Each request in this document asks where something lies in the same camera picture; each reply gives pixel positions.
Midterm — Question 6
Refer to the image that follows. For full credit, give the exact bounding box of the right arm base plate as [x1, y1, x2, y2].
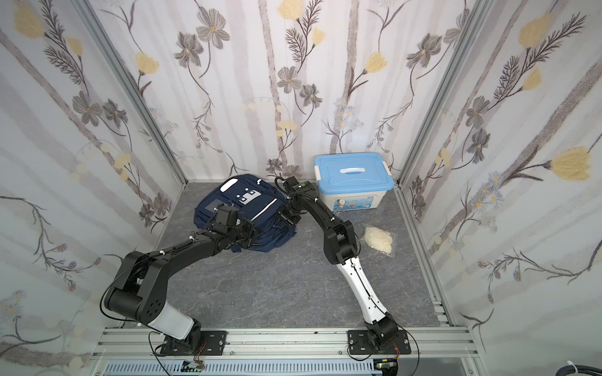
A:
[346, 330, 412, 356]

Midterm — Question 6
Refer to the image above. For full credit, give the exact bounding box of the white box with blue lid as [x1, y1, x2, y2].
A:
[314, 152, 394, 212]

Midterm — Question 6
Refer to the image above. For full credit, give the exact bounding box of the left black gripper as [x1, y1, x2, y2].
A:
[226, 217, 266, 248]

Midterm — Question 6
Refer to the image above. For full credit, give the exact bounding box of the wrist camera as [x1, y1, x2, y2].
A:
[282, 176, 313, 195]
[213, 205, 240, 231]

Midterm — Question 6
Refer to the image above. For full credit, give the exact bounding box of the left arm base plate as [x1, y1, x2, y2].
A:
[159, 331, 228, 357]

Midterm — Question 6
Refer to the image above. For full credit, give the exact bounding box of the right small circuit board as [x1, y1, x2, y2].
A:
[373, 359, 398, 375]

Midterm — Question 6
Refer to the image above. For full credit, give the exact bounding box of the small green circuit board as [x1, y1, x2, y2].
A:
[180, 360, 205, 373]

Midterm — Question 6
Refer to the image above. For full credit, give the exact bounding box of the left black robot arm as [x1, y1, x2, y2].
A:
[101, 221, 259, 340]

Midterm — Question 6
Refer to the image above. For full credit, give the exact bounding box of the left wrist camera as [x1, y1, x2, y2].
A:
[213, 205, 240, 231]

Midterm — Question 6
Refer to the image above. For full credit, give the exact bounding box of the aluminium mounting rail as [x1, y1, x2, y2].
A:
[91, 327, 479, 360]

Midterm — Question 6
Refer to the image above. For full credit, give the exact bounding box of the white slotted cable duct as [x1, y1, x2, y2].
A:
[100, 359, 382, 375]

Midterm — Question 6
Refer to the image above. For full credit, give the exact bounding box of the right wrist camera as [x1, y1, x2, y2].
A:
[282, 176, 313, 195]

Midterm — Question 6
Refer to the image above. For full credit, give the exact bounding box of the navy blue backpack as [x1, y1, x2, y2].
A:
[194, 174, 296, 252]

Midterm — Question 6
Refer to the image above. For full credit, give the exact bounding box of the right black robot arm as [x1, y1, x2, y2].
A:
[274, 177, 399, 351]

